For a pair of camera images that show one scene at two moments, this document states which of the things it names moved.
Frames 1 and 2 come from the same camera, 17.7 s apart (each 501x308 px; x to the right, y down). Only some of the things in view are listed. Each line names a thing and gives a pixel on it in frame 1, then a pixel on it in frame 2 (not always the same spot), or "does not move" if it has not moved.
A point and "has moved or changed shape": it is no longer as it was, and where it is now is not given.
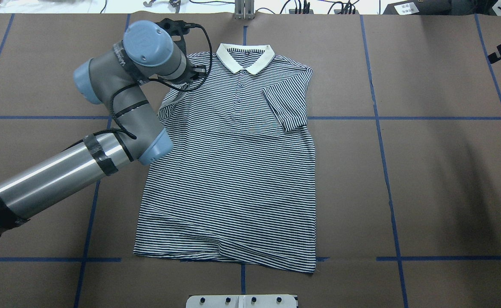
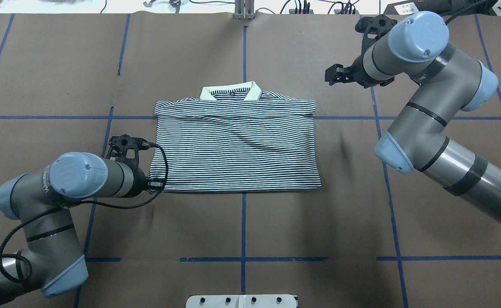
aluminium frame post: (244, 10) does not move
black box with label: (419, 7) does not move
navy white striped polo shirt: (238, 185) has moved or changed shape
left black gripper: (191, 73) -> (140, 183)
